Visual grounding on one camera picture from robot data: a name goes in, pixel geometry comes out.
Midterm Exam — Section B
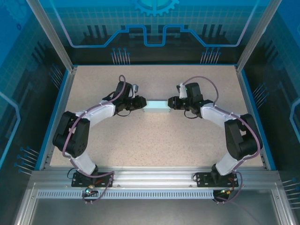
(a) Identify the light blue paper box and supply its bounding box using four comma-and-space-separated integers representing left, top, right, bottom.
143, 100, 171, 114

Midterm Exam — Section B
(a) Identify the blue printed back panel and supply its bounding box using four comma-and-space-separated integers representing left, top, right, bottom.
38, 0, 261, 66

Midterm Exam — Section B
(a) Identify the blue printed side panel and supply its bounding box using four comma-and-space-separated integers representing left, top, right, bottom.
236, 0, 300, 225
0, 0, 71, 225

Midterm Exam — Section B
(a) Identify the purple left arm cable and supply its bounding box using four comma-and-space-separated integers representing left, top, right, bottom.
62, 74, 128, 204

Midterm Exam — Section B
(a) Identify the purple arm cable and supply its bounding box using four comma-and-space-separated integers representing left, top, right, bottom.
62, 74, 128, 204
180, 76, 263, 204

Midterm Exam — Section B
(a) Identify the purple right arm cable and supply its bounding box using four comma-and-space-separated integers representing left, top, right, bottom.
180, 76, 263, 204

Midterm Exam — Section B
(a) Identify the aluminium side rail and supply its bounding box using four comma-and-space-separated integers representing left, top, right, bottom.
38, 67, 78, 171
235, 65, 269, 170

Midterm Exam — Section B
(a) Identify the aluminium cross rail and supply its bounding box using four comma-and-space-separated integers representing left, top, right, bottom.
30, 166, 282, 188

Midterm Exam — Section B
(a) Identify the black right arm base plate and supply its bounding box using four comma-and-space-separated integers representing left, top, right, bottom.
195, 172, 240, 188

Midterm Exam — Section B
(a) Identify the aluminium frame post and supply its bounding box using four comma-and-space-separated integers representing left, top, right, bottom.
25, 0, 78, 72
235, 0, 283, 72

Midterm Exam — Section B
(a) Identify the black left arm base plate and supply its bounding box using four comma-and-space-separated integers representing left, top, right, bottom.
71, 172, 115, 188

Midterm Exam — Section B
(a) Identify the slotted grey cable duct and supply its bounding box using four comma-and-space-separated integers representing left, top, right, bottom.
37, 190, 215, 199

